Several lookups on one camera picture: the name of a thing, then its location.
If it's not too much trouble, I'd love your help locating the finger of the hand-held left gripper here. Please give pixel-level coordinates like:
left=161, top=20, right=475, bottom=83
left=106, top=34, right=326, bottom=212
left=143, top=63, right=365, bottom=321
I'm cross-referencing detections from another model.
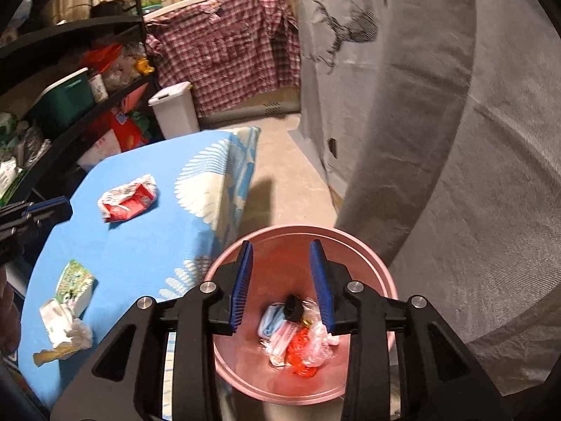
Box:
left=20, top=197, right=73, bottom=232

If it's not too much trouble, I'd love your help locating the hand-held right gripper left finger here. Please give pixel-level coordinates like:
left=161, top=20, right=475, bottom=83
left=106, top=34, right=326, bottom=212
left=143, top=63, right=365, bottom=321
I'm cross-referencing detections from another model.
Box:
left=50, top=240, right=255, bottom=421

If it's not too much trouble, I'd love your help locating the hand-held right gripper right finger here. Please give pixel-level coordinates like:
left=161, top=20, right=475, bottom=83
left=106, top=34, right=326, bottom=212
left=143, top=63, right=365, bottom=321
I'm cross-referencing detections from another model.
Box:
left=309, top=239, right=500, bottom=421

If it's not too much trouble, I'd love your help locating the black plastic cap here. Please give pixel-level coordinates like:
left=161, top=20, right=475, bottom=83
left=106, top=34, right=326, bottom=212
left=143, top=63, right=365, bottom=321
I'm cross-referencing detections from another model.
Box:
left=283, top=295, right=304, bottom=322

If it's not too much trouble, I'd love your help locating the blue face mask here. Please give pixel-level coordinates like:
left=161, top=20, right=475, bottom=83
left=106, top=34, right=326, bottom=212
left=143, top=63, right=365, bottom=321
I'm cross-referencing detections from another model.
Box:
left=259, top=302, right=288, bottom=338

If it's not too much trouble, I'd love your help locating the pink plastic bucket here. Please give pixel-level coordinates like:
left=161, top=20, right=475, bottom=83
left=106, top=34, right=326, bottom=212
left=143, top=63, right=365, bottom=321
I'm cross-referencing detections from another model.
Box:
left=202, top=225, right=399, bottom=404

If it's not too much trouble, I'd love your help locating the clear plastic bag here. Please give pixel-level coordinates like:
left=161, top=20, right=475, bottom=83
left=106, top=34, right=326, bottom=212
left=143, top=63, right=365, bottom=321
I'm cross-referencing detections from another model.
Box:
left=302, top=298, right=340, bottom=367

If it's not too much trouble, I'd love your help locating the orange-red plastic bag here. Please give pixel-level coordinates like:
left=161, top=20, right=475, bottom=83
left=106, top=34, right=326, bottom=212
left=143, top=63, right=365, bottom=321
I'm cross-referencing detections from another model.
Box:
left=285, top=327, right=320, bottom=378

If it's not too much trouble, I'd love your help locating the red and white crushed carton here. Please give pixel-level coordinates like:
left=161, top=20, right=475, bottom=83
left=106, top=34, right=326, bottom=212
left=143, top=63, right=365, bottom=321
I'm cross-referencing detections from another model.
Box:
left=97, top=174, right=159, bottom=223

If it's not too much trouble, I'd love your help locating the person's left hand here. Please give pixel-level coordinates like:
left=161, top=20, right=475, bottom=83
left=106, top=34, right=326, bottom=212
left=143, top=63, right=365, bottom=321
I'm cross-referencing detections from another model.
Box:
left=0, top=269, right=22, bottom=352

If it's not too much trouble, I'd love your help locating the green snack packet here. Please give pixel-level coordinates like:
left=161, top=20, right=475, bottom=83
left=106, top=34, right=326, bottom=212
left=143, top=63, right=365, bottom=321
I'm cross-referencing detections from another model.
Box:
left=0, top=158, right=27, bottom=202

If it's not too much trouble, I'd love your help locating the green printed crushed carton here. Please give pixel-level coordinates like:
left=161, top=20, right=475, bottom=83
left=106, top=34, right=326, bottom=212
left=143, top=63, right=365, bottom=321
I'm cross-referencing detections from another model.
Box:
left=56, top=259, right=97, bottom=316

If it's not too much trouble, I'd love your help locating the silver foil bag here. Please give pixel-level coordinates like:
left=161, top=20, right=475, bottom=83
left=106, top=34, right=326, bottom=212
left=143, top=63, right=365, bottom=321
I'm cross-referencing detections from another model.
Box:
left=18, top=127, right=51, bottom=163

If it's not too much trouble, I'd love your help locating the orange and white rice bag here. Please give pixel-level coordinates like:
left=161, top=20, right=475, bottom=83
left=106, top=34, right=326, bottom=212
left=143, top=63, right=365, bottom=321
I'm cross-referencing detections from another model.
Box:
left=76, top=112, right=150, bottom=172

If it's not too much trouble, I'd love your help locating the green cooler box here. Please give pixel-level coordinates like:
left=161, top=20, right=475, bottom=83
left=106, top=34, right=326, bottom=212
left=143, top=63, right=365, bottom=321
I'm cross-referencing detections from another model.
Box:
left=39, top=68, right=96, bottom=126

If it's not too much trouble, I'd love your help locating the crumpled white tissue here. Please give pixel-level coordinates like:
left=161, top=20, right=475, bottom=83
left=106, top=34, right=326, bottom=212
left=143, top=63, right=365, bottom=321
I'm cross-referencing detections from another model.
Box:
left=66, top=318, right=94, bottom=349

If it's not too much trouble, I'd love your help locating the beige paper scrap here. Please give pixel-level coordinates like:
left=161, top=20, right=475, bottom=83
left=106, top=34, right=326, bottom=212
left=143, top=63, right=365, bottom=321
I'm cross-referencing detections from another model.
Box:
left=33, top=344, right=77, bottom=367

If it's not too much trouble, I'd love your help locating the paper cup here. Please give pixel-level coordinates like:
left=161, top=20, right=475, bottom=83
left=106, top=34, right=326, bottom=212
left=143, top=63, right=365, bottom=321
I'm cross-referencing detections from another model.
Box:
left=88, top=74, right=109, bottom=103

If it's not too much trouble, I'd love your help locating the clear bag of white items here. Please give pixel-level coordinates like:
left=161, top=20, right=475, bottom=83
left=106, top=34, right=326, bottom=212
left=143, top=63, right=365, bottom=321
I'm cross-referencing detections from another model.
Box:
left=103, top=53, right=145, bottom=93

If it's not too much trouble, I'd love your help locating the white pedal bin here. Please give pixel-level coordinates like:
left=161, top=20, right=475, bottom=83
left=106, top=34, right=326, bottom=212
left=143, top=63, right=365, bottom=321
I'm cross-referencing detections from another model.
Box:
left=148, top=81, right=200, bottom=139

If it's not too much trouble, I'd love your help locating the red plastic bag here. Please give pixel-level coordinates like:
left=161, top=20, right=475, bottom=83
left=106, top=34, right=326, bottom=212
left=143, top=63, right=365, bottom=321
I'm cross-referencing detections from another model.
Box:
left=83, top=44, right=123, bottom=73

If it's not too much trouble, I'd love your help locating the white deer print cloth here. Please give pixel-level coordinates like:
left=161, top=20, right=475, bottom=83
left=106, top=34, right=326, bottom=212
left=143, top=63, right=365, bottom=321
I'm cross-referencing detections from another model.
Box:
left=291, top=0, right=561, bottom=397

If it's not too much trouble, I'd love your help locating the black shelf rack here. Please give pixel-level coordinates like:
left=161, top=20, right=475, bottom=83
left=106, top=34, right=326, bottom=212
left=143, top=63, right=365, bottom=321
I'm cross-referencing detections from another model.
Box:
left=0, top=0, right=165, bottom=246

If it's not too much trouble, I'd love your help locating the red plaid cloth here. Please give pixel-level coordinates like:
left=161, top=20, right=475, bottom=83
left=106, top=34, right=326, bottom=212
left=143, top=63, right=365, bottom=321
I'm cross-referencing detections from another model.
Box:
left=146, top=0, right=302, bottom=117

